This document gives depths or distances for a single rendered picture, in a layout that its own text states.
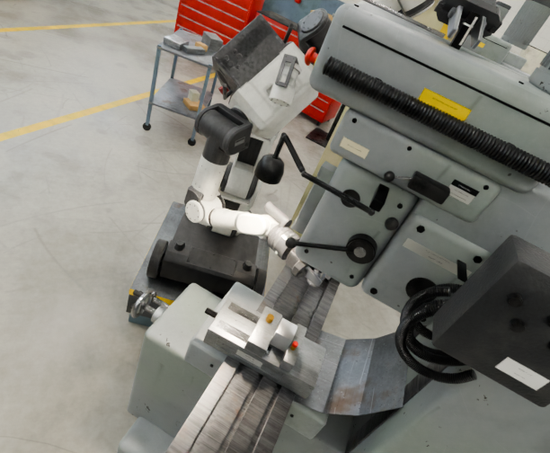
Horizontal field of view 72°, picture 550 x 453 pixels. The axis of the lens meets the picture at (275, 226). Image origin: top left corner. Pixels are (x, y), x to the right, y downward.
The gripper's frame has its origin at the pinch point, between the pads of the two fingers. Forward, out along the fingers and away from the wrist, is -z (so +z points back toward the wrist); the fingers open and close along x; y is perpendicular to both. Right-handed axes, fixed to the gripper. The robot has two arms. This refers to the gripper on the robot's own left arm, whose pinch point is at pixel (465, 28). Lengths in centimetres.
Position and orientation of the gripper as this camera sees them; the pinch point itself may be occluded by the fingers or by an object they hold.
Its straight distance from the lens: 88.6
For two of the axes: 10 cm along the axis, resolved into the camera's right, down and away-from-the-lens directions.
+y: 2.1, -3.6, -9.1
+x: -9.3, -3.7, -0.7
